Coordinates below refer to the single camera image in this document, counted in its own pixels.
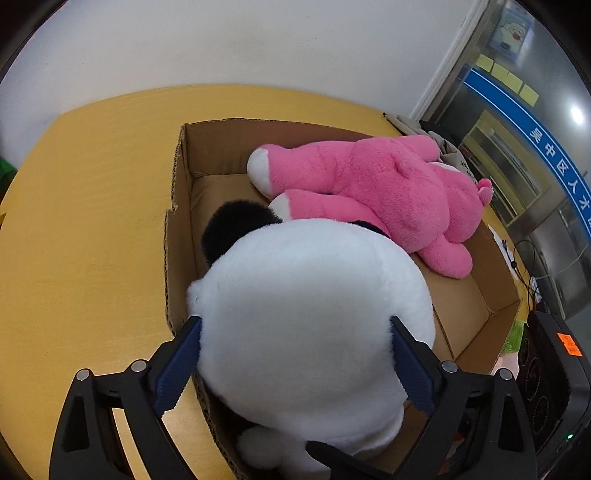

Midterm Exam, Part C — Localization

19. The cartoon poster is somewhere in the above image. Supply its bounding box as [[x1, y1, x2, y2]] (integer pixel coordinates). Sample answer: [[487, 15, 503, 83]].
[[488, 9, 536, 61]]

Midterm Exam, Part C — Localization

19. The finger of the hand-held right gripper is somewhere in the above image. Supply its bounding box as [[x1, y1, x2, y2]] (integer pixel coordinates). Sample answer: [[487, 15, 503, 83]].
[[307, 440, 393, 480]]

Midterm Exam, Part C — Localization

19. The cardboard box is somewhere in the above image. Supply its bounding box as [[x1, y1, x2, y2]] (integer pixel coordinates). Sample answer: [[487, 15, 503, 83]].
[[164, 117, 522, 480]]

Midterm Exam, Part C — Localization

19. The blue door banner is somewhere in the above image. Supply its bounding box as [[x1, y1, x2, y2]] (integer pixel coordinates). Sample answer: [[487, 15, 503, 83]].
[[464, 67, 591, 241]]

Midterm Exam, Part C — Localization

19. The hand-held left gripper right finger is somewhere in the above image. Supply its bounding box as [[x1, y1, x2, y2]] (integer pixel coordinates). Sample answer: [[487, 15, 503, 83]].
[[389, 315, 540, 480]]

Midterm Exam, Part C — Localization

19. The long black cable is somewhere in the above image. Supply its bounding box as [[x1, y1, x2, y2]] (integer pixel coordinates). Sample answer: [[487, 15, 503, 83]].
[[512, 237, 591, 315]]

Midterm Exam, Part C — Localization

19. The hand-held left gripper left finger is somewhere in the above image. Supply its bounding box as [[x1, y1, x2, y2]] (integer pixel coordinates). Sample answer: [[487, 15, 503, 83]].
[[48, 315, 204, 480]]

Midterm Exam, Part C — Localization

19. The green pink teal plush toy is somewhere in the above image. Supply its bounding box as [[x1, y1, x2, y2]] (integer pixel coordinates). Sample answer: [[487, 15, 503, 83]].
[[492, 318, 527, 377]]

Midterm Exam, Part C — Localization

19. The white plush toy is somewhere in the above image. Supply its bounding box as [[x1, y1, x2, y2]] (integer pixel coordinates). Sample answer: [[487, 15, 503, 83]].
[[186, 199, 437, 480]]

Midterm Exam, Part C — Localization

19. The grey cloth bag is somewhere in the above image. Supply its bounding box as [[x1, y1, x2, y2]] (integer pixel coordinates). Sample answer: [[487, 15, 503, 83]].
[[385, 113, 476, 183]]

